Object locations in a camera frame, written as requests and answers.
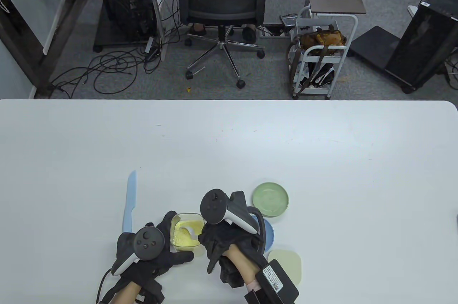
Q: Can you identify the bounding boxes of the black white right controller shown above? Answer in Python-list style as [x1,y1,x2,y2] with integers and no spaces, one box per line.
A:
[200,188,259,235]

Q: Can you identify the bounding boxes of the white rolling cart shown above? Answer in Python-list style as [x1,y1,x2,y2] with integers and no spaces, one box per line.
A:
[289,6,358,100]

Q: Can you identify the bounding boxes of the person's left hand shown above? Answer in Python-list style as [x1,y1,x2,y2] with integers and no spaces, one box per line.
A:
[116,210,194,299]

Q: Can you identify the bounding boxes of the dark wooden desk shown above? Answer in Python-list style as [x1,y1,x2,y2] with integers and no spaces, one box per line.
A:
[0,0,99,99]

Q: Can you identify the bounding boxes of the pale green container lid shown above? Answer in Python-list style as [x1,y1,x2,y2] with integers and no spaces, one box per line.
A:
[268,249,302,286]

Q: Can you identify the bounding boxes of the black glove cable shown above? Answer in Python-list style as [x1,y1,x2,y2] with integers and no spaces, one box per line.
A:
[96,268,112,304]

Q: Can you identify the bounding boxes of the black white controller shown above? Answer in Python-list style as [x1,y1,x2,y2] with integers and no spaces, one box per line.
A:
[200,188,259,235]
[112,227,166,276]

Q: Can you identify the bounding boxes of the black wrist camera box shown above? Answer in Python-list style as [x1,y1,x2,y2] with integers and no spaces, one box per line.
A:
[244,259,299,304]

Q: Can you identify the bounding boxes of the black flat platform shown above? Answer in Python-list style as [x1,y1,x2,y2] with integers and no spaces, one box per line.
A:
[348,26,400,72]

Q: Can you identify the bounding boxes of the black white strap bag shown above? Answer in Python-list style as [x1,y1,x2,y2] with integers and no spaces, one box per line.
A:
[299,63,335,89]

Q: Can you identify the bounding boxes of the clear chicken bouillon container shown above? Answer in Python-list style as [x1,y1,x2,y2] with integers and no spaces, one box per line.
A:
[169,213,206,257]

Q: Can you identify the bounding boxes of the white metal desk leg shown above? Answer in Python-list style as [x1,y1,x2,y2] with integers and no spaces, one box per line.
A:
[143,0,167,62]

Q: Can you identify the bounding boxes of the black white left controller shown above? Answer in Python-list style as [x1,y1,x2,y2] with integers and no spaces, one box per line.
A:
[112,227,166,276]

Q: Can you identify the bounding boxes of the light blue plastic knife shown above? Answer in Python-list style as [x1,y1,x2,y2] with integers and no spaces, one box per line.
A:
[122,170,137,235]

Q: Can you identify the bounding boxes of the person's left forearm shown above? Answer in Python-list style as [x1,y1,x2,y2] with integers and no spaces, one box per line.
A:
[107,281,142,304]

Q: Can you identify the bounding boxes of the white coffee spoon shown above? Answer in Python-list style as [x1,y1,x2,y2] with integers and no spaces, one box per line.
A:
[178,225,201,244]

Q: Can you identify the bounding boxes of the black floor cables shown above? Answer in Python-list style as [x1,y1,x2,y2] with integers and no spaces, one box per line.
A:
[48,48,163,99]

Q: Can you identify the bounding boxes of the person's right hand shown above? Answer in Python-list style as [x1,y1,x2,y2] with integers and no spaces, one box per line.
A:
[198,191,267,274]

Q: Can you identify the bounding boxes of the brown leather bag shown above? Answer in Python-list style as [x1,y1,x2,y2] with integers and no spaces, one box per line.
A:
[299,25,347,56]

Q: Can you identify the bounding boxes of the blue round dish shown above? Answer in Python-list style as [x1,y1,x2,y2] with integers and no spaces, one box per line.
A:
[250,215,275,252]

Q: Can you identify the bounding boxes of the person's right forearm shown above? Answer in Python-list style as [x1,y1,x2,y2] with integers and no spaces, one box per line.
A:
[224,245,260,286]

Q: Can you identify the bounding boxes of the green round dish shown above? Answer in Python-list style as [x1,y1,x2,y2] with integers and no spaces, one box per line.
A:
[252,182,289,218]

